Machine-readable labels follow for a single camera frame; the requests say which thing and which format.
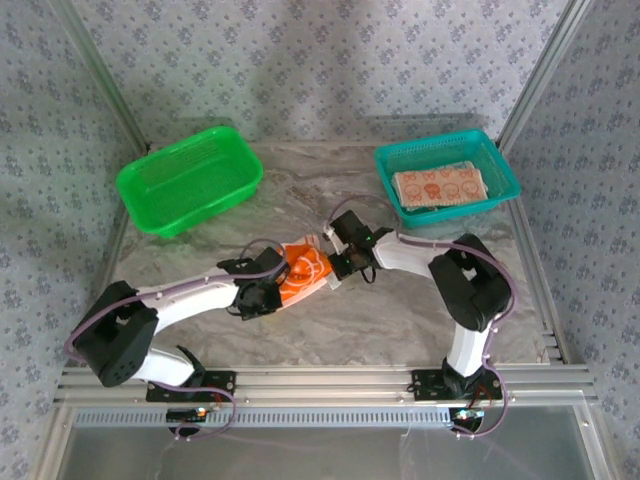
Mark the bright orange flower towel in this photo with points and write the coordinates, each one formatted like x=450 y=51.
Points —
x=305 y=277

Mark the white towel with teal cartoons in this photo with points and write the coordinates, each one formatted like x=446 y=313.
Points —
x=422 y=210

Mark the pale orange cartoon print towel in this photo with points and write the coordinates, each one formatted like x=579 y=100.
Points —
x=440 y=187

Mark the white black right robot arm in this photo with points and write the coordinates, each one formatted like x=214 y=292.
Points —
x=470 y=285

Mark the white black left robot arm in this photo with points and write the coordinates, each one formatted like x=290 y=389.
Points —
x=190 y=297

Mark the small circuit board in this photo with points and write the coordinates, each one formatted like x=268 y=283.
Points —
x=472 y=414
x=187 y=414

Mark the green plastic basket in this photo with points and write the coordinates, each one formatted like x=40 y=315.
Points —
x=200 y=170

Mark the teal plastic basket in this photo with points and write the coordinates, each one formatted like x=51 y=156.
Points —
x=440 y=145

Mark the steel sheet panel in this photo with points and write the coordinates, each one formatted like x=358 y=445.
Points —
x=320 y=455

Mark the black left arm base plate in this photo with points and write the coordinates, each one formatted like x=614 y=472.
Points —
x=222 y=382

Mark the aluminium mounting rail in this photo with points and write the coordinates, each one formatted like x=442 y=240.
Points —
x=320 y=385

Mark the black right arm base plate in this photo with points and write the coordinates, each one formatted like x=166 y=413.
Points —
x=425 y=382

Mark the aluminium frame post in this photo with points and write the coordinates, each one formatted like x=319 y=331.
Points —
x=102 y=70
x=542 y=70

